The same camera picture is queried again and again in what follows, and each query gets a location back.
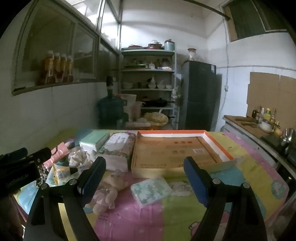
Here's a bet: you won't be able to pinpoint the teal enamel pot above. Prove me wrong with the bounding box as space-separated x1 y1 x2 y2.
164 39 175 52

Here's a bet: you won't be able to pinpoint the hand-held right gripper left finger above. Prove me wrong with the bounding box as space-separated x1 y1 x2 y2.
27 156 107 241

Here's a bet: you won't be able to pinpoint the printed cartoon blanket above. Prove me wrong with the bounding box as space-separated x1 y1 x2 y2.
13 128 289 241

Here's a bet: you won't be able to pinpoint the blue water jug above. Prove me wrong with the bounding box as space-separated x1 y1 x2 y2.
97 94 129 129

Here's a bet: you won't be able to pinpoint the floral tissue pack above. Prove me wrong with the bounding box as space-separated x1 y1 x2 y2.
95 132 136 172

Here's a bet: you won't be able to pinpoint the cardboard wall sheets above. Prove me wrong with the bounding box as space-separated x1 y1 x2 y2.
246 72 296 121

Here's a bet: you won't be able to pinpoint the orange-rimmed cardboard box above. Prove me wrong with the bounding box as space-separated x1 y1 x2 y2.
131 130 238 179

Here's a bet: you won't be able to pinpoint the dark grey refrigerator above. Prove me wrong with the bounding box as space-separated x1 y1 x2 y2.
179 61 217 131

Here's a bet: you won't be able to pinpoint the flat dark pan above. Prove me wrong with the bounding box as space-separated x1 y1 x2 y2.
121 45 145 51

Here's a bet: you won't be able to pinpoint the metal kettle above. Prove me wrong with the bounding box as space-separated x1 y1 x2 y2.
280 128 296 147

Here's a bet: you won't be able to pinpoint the wooden kitchen counter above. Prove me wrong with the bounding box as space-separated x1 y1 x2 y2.
223 115 296 181

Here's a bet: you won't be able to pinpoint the red pan with glass lid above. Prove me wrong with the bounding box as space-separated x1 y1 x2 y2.
146 40 164 50

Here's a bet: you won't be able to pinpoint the mint green box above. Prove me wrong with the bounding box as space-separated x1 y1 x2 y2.
79 130 110 151

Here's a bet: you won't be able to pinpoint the white wall cable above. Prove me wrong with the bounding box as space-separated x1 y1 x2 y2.
221 42 230 116

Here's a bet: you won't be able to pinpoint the black frying pan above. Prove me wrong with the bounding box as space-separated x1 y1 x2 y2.
142 97 176 107

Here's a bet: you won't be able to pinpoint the dark ceiling pipe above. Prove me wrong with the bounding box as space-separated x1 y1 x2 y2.
185 0 232 20

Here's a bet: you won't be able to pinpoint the white sack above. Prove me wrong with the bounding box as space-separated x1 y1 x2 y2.
121 94 137 121

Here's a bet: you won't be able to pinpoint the yellow packet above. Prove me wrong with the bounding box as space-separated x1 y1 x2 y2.
52 162 78 186

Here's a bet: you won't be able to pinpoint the clear plastic container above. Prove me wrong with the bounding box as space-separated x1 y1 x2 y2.
132 102 144 121

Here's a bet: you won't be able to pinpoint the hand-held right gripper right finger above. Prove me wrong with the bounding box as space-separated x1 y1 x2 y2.
183 156 269 241

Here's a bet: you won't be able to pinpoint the pale yellow bundle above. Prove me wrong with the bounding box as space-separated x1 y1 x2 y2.
144 112 169 127

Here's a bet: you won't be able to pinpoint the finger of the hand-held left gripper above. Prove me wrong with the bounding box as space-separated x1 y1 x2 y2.
0 148 28 163
23 148 53 166

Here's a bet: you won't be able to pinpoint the pale pink plush toy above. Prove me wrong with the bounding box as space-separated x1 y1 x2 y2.
84 170 129 214

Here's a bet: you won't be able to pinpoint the white plastic bag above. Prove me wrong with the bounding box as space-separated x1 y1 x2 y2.
68 147 99 168

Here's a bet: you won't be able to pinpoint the high wall window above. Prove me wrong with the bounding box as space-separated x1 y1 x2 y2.
223 0 290 42

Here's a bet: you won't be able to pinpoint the white mixing bowl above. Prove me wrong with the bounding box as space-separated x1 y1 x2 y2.
259 121 275 132

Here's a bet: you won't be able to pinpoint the blue patterned tissue pack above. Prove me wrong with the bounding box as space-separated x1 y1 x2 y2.
130 176 174 208

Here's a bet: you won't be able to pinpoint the cluster of condiment bottles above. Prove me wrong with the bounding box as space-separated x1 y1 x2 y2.
252 105 278 124

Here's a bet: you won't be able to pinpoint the white metal shelf rack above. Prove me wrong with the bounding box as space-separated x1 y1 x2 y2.
119 49 180 130

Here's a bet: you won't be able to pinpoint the glass sliding window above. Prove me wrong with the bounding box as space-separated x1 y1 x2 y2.
11 0 122 96

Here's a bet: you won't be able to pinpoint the leopard print cloth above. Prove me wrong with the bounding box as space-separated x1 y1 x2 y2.
35 162 51 189

